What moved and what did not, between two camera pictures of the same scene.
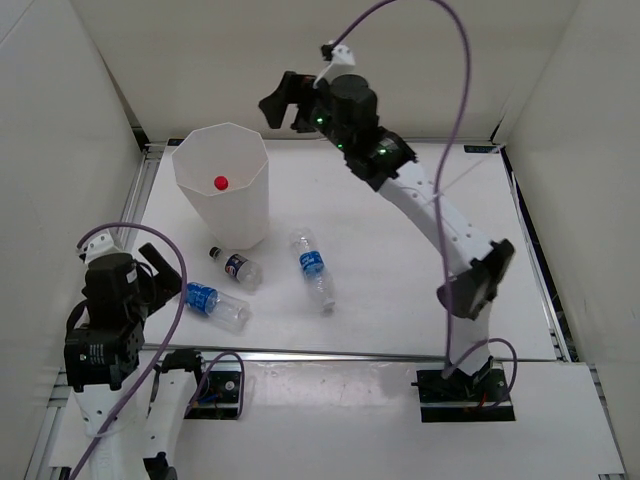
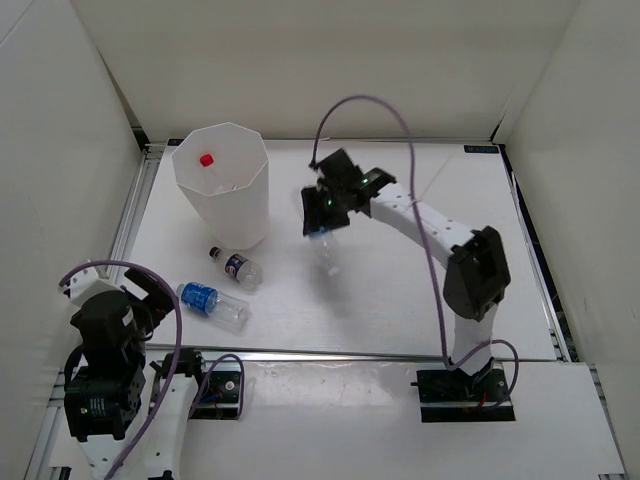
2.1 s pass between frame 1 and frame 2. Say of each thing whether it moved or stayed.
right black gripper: moved
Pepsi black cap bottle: stayed
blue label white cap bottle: stayed
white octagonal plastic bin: stayed
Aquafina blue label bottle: moved
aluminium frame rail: stayed
